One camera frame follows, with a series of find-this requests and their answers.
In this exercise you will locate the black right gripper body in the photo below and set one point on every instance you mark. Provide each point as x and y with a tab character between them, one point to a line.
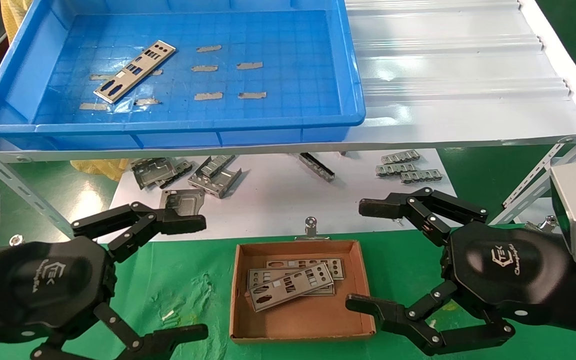
508	270

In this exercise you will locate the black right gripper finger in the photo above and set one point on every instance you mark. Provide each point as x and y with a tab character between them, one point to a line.
418	330
418	207

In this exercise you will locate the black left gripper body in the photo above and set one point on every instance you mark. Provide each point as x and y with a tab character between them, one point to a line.
43	285

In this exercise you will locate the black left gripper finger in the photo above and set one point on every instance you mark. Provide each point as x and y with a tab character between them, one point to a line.
163	342
138	225

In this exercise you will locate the silver IO shield plate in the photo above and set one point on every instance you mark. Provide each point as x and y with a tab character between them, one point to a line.
288	272
126	80
327	276
340	261

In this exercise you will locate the brown cardboard box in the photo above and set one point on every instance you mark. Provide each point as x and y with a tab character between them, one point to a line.
298	325

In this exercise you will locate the blue plastic tray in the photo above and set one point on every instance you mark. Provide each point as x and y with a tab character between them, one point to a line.
288	50

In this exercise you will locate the white tape scrap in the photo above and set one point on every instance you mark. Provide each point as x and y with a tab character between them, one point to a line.
168	315

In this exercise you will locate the small notched metal strip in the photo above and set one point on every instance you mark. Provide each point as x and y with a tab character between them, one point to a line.
395	169
400	157
421	176

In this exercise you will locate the green table cloth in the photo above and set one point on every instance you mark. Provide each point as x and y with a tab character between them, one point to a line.
178	280

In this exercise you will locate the grey slotted angle brace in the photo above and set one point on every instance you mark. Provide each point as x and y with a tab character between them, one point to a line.
533	179

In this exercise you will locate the grey slotted angle leg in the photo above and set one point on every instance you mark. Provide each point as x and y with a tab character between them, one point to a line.
13	182

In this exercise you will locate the long grey metal bar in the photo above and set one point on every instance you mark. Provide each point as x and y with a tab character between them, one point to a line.
316	166

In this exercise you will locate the white metal shelf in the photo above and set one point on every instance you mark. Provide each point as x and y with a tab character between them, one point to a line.
443	75

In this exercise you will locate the white board sheet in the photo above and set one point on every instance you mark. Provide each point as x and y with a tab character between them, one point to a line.
278	200

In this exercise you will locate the grey sheet metal bracket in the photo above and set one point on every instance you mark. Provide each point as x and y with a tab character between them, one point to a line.
152	171
183	202
184	169
216	164
218	186

